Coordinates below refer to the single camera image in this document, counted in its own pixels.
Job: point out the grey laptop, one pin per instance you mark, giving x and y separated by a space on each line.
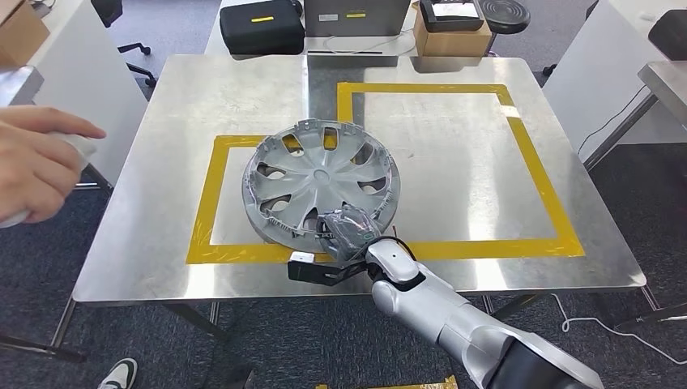
375 27

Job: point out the black round stool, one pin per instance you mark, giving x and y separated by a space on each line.
504 16

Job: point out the person's hand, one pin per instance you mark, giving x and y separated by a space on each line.
27 166

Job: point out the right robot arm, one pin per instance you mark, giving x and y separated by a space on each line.
456 322

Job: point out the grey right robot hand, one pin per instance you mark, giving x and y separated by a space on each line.
349 231

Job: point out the silver wheel hubcap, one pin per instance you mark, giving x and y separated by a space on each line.
316 177

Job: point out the yellow floor tape square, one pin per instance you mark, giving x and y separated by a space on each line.
429 384

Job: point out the black office chair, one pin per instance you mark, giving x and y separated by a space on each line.
107 8
671 35

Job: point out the black device white screen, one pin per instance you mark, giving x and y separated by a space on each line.
451 26

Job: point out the cardboard box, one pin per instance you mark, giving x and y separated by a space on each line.
21 32
451 45

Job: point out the person's shoe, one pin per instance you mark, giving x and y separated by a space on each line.
118 376

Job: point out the black carry case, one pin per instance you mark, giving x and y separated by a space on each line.
263 37

